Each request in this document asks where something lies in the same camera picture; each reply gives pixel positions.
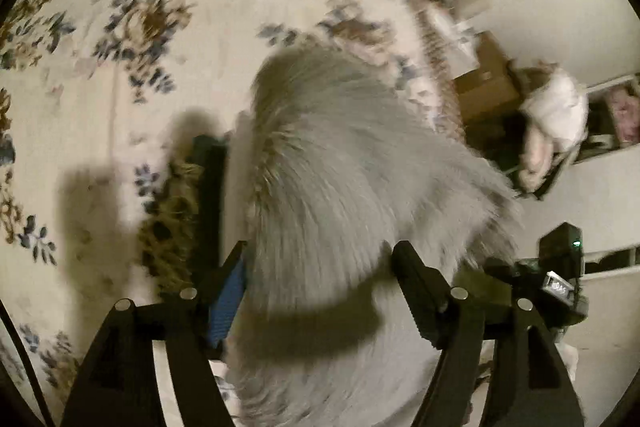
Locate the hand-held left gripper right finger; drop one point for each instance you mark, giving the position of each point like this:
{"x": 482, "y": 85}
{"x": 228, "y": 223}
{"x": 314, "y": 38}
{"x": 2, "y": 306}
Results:
{"x": 417, "y": 292}

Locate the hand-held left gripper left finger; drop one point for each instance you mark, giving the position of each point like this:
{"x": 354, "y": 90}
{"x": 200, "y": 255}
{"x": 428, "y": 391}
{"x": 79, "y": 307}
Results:
{"x": 225, "y": 302}

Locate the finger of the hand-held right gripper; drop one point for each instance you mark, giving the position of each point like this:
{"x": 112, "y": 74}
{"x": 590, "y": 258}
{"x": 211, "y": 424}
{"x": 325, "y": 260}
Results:
{"x": 507, "y": 279}

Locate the grey fluffy pants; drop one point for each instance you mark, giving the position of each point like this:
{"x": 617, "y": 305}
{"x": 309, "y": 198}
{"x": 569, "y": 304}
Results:
{"x": 350, "y": 207}

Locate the white wardrobe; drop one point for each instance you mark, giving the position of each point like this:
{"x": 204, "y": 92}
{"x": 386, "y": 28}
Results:
{"x": 602, "y": 202}

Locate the dark folded clothing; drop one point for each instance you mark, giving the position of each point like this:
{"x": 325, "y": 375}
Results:
{"x": 210, "y": 207}

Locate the pink clothes on shelf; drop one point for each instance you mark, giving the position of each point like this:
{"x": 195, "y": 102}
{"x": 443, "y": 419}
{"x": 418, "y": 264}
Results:
{"x": 622, "y": 112}

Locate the cardboard box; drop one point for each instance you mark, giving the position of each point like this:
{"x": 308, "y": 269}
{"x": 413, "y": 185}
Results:
{"x": 487, "y": 79}

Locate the brown checked bed sheet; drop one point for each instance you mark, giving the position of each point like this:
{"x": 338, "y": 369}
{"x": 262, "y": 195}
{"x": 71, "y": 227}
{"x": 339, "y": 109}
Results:
{"x": 440, "y": 72}

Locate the floral blanket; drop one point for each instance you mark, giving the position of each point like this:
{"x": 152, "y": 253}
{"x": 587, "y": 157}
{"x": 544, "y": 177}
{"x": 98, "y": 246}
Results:
{"x": 125, "y": 107}

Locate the white nightstand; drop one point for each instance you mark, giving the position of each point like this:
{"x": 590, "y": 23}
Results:
{"x": 462, "y": 47}

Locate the beige table lamp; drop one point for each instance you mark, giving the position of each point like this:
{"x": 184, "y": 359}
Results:
{"x": 471, "y": 4}

